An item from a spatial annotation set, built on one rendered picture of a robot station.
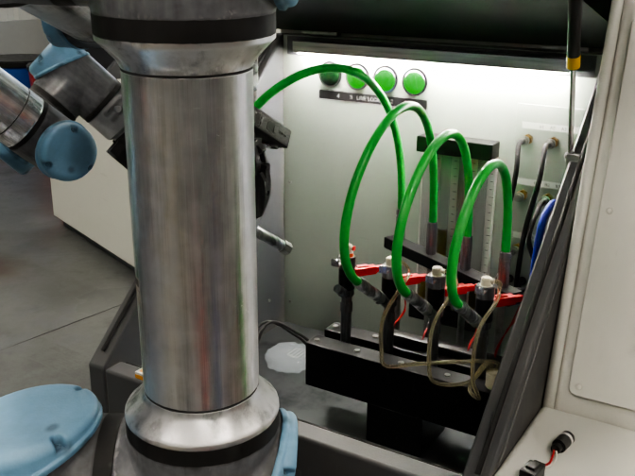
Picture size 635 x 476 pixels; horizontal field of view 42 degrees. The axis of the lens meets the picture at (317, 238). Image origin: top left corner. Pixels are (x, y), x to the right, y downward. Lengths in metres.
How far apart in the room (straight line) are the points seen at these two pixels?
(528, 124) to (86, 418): 1.03
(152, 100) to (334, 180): 1.18
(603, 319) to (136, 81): 0.86
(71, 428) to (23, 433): 0.04
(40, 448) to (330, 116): 1.15
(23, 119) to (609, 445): 0.86
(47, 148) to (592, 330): 0.77
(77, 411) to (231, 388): 0.13
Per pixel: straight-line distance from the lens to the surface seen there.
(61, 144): 1.08
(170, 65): 0.51
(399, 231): 1.14
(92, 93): 1.23
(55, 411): 0.68
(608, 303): 1.24
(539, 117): 1.49
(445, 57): 1.51
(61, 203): 5.24
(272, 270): 1.77
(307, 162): 1.71
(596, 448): 1.20
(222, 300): 0.57
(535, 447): 1.18
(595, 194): 1.24
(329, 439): 1.21
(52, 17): 0.75
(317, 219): 1.73
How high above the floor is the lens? 1.60
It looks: 19 degrees down
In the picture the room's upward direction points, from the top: straight up
